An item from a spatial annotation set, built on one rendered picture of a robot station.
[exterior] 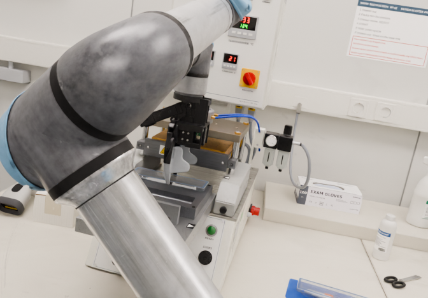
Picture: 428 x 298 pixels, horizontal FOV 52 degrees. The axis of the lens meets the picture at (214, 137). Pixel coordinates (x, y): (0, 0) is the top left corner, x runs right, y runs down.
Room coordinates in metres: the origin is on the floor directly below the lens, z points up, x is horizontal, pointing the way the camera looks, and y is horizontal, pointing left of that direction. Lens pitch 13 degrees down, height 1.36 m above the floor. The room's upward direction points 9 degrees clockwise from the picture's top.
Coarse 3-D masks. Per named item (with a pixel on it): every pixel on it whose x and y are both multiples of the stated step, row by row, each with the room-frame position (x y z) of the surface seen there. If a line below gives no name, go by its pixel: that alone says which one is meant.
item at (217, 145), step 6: (162, 132) 1.20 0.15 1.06; (156, 138) 1.14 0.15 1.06; (162, 138) 1.14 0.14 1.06; (210, 138) 1.22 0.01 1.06; (210, 144) 1.16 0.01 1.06; (216, 144) 1.17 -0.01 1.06; (222, 144) 1.18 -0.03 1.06; (228, 144) 1.19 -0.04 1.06; (210, 150) 1.11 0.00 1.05; (216, 150) 1.11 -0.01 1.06; (222, 150) 1.11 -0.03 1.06; (228, 150) 1.15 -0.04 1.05
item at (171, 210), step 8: (208, 200) 0.97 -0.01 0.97; (168, 208) 0.82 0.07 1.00; (176, 208) 0.81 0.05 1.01; (208, 208) 0.94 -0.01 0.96; (80, 216) 0.78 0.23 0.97; (176, 216) 0.81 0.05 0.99; (200, 216) 0.87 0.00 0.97; (80, 224) 0.77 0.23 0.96; (176, 224) 0.81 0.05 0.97; (184, 224) 0.82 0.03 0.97; (200, 224) 0.87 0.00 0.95; (80, 232) 0.77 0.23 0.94; (88, 232) 0.77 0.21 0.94; (184, 232) 0.78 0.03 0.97; (192, 232) 0.80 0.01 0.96; (184, 240) 0.75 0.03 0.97
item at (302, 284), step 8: (304, 280) 1.02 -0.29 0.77; (304, 288) 0.98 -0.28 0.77; (312, 288) 0.99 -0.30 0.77; (320, 288) 0.99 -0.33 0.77; (328, 288) 1.00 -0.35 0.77; (336, 288) 1.01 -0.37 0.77; (328, 296) 0.96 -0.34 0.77; (336, 296) 0.97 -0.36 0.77; (344, 296) 0.98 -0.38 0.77; (352, 296) 0.98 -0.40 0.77; (360, 296) 0.99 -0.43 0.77
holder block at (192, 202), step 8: (152, 184) 0.95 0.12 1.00; (160, 184) 0.96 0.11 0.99; (152, 192) 0.93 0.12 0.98; (160, 192) 0.93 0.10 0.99; (168, 192) 0.92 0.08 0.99; (176, 192) 0.92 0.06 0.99; (184, 192) 0.93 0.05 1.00; (192, 192) 0.94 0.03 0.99; (200, 192) 0.95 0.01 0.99; (208, 192) 0.97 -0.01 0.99; (160, 200) 0.87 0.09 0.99; (168, 200) 0.87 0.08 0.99; (176, 200) 0.92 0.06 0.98; (184, 200) 0.92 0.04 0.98; (192, 200) 0.91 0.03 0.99; (200, 200) 0.90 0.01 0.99; (184, 208) 0.85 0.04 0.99; (192, 208) 0.85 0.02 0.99; (200, 208) 0.89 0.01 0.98; (184, 216) 0.85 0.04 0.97; (192, 216) 0.85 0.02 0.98
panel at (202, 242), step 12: (204, 228) 0.98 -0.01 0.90; (216, 228) 0.97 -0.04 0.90; (192, 240) 0.97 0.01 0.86; (204, 240) 0.96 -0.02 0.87; (216, 240) 0.96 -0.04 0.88; (96, 252) 0.97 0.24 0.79; (192, 252) 0.95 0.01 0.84; (216, 252) 0.95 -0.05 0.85; (96, 264) 0.96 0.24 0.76; (108, 264) 0.96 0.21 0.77; (204, 264) 0.93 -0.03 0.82; (216, 264) 0.94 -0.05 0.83
